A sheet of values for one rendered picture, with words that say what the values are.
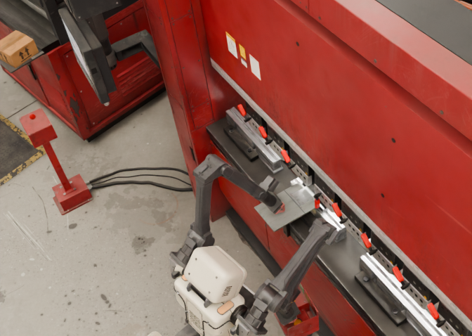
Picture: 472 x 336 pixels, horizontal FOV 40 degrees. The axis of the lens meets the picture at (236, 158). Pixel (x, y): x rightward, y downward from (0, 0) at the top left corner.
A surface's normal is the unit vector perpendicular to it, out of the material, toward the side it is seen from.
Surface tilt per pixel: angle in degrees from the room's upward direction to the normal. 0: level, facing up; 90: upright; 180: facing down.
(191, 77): 90
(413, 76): 90
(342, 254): 0
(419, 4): 0
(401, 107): 90
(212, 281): 47
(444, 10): 0
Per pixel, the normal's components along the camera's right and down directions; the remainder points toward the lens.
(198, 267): -0.62, -0.04
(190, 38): 0.52, 0.59
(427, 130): -0.85, 0.45
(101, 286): -0.11, -0.66
